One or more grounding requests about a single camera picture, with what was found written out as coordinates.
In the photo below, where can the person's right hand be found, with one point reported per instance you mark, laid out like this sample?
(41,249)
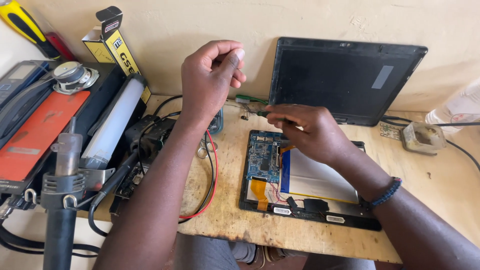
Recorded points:
(318,131)

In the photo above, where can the person's left hand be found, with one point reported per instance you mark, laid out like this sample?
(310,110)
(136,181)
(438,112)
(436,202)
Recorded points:
(202,82)

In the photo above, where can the person's right fingers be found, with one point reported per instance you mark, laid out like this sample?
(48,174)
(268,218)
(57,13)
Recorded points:
(281,112)

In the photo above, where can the small loose electronic components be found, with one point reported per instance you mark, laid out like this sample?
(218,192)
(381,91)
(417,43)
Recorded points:
(246,111)

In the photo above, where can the green toothbrush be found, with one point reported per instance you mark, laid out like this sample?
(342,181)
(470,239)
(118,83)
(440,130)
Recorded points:
(249,99)

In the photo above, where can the blue tablet circuit board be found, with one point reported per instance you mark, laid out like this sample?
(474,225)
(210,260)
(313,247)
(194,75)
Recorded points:
(262,157)

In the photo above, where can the blue multimeter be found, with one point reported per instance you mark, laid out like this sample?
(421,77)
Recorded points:
(217,125)

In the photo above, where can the black tablet screen panel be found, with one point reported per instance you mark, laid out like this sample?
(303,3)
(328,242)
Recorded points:
(337,78)

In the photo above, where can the silver flat tablet battery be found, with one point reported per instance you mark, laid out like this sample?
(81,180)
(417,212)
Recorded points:
(315,180)

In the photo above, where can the small metal scissors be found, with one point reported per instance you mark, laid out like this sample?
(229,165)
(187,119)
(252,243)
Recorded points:
(204,148)

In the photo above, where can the small green circuit board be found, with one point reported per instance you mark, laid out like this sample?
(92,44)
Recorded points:
(390,132)

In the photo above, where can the opened black tablet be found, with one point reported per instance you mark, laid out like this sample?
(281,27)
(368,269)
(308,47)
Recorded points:
(311,219)

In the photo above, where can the clear flux container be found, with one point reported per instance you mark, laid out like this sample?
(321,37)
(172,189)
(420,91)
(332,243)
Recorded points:
(423,138)

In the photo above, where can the person's brown sandal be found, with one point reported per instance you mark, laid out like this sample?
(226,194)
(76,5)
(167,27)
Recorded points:
(264,257)

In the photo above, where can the person's grey trousers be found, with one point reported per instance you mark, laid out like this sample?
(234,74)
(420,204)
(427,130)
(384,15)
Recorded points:
(210,255)

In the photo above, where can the small dark circuit board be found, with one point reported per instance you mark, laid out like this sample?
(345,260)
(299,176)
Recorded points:
(129,183)

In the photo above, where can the white tube lamp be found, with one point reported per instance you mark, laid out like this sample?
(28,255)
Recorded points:
(112,123)

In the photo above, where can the yellow black cardboard box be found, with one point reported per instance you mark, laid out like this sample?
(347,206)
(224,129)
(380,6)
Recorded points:
(120,48)

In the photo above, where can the clear plastic bottle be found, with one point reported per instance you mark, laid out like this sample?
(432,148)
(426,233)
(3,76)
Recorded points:
(457,107)

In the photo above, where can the black soldering iron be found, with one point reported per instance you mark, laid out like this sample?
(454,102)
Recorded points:
(112,183)

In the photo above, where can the small round speaker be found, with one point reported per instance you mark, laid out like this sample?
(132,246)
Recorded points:
(73,77)

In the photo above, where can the black rework station orange top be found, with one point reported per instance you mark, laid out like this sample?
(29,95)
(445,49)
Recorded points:
(37,135)

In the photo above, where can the blue grey meter device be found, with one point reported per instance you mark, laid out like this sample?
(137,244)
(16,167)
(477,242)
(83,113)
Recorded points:
(18,80)

